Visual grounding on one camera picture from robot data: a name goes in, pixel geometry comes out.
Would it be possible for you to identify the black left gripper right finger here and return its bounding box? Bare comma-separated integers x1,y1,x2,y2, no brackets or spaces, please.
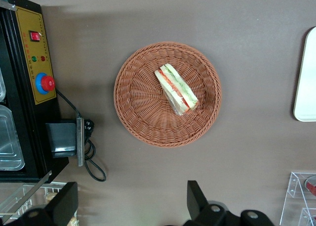
184,180,275,226

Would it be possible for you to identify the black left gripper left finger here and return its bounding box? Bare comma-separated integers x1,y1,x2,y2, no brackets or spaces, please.
0,182,79,226

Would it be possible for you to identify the round brown wicker basket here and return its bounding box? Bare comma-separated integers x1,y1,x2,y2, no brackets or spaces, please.
113,41,222,148

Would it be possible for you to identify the wrapped triangle sandwich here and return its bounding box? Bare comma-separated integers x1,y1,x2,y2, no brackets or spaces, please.
154,63,199,117

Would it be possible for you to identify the cream plastic tray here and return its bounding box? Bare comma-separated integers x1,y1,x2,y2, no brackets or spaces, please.
293,26,316,122

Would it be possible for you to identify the brown bread piece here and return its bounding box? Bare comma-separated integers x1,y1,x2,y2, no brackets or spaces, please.
44,191,59,202

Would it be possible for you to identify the large aluminium foil container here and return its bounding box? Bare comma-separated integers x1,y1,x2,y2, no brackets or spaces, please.
0,104,25,171

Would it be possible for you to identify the black power plug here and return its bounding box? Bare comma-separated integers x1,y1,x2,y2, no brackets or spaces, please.
83,119,95,137

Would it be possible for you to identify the clear acrylic bottle box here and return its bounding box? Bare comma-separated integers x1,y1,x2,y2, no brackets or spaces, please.
279,171,316,226

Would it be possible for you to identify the red emergency stop button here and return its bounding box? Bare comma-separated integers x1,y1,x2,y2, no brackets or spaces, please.
35,72,55,95

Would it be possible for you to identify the black sealing machine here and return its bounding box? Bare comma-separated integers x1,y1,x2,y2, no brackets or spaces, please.
0,0,70,183

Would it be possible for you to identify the yellow control panel label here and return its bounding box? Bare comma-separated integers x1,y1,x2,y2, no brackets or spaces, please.
15,7,57,105

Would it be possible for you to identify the black power cable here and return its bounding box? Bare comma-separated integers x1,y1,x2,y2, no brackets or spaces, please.
56,89,107,182

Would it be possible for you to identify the grey metal bracket plate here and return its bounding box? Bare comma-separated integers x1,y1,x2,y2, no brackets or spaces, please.
76,117,86,167

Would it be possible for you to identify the red rocker switch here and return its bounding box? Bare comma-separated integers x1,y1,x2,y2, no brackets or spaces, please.
29,30,41,43

